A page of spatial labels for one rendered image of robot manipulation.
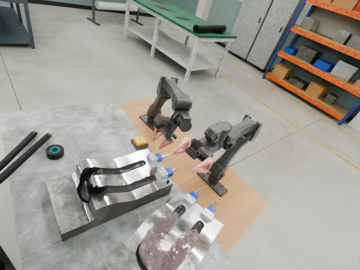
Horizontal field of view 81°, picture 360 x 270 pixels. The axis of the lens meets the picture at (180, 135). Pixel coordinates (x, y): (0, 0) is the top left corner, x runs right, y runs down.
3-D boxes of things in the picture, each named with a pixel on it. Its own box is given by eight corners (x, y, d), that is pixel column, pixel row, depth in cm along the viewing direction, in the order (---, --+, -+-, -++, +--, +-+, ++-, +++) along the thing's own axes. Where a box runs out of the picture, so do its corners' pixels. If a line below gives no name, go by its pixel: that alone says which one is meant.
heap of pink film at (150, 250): (171, 208, 97) (175, 198, 92) (202, 235, 91) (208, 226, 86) (128, 252, 78) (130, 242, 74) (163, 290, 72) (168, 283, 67)
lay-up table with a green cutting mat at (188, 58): (156, 36, 582) (164, -6, 519) (220, 78, 469) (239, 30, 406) (119, 36, 510) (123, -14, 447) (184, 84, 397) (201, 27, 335)
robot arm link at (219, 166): (216, 179, 111) (255, 129, 104) (207, 170, 114) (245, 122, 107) (219, 178, 116) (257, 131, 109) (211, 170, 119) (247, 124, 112)
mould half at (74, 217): (145, 159, 123) (149, 142, 115) (169, 193, 109) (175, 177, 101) (47, 189, 95) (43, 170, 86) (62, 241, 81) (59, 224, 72)
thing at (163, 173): (175, 167, 116) (178, 161, 112) (180, 174, 113) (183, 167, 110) (155, 175, 108) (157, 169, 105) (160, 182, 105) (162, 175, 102)
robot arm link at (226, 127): (229, 135, 75) (246, 126, 82) (211, 121, 79) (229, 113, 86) (217, 157, 82) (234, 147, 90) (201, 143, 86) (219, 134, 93)
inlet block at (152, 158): (165, 154, 121) (167, 148, 118) (170, 160, 119) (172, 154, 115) (145, 160, 114) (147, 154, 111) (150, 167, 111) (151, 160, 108)
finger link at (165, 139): (157, 151, 100) (169, 136, 97) (150, 141, 104) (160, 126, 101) (166, 152, 105) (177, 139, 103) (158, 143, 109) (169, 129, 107)
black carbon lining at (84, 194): (143, 161, 112) (145, 148, 107) (158, 184, 104) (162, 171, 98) (72, 183, 92) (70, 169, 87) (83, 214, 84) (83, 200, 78)
